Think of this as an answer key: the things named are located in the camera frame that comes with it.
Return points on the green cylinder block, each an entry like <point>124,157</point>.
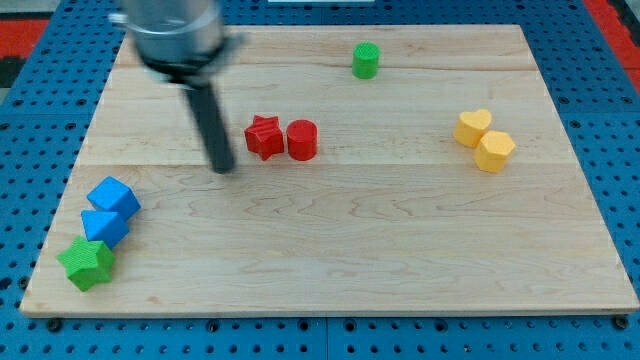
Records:
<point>365,60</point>

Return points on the yellow heart block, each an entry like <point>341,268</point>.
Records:
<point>471,127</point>

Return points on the blue cube block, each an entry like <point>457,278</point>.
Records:
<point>114,196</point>

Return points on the green star block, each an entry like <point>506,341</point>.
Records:
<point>87,263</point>

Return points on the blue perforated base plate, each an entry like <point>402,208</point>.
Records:
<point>48,110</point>

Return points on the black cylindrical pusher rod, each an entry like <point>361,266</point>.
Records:
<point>208,118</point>

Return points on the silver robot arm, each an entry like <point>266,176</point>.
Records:
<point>184,42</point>

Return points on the wooden board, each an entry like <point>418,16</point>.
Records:
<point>390,218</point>

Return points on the red star block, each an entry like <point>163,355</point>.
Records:
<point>264,136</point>

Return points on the yellow hexagon block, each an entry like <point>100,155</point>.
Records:
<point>493,151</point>

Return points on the red cylinder block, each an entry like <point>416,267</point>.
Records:
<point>302,136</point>

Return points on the blue triangle block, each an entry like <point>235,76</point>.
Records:
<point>106,226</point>

